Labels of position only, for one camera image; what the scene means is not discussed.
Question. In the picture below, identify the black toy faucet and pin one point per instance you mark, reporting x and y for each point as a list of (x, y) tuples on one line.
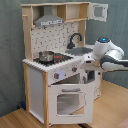
[(71, 44)]

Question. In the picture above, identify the grey toy sink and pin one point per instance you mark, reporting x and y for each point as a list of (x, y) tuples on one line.
[(79, 51)]

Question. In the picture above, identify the silver toy pot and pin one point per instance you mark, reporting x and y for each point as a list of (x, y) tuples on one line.
[(46, 56)]

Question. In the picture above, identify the wooden toy kitchen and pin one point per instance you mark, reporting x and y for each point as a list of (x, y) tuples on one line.
[(39, 78)]

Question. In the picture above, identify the red stove knob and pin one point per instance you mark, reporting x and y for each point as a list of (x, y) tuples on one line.
[(56, 76), (74, 69)]

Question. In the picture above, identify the white oven door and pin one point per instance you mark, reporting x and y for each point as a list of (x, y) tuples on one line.
[(71, 103)]

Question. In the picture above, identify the white microwave cabinet door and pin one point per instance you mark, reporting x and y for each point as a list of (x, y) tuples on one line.
[(97, 11)]

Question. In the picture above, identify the grey range hood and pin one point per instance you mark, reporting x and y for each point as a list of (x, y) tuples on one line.
[(48, 18)]

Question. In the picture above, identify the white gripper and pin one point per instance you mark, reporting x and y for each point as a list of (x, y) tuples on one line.
[(88, 59)]

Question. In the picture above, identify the left red stove knob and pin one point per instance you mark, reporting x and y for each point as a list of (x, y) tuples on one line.
[(56, 76)]

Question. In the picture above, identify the right red stove knob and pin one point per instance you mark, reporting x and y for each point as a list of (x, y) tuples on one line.
[(74, 69)]

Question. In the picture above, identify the black toy stovetop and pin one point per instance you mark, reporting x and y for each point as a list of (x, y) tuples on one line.
[(58, 58)]

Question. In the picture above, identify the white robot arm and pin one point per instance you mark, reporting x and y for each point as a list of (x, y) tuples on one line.
[(105, 57)]

